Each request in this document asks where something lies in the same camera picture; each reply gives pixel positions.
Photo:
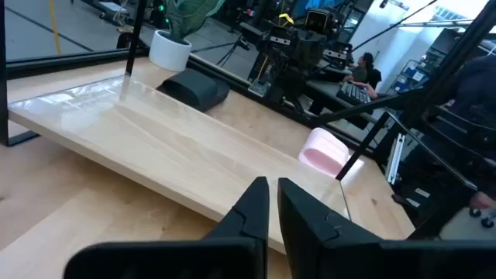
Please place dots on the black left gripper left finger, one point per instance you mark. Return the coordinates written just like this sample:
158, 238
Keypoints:
232, 255

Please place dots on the person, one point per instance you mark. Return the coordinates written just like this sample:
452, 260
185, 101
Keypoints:
364, 71
476, 89

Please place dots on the black slide sandal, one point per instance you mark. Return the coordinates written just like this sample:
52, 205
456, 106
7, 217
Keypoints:
193, 91

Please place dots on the green leafy plant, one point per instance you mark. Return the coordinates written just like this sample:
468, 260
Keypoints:
190, 15

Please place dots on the black keyboard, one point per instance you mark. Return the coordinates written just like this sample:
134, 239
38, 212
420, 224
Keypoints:
352, 94

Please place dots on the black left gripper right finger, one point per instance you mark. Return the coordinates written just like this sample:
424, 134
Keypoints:
329, 255

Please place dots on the pink slide sandal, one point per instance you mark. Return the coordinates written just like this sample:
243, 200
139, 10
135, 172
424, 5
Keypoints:
323, 155

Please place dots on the white plant pot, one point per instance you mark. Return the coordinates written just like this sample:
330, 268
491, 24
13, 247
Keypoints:
168, 54

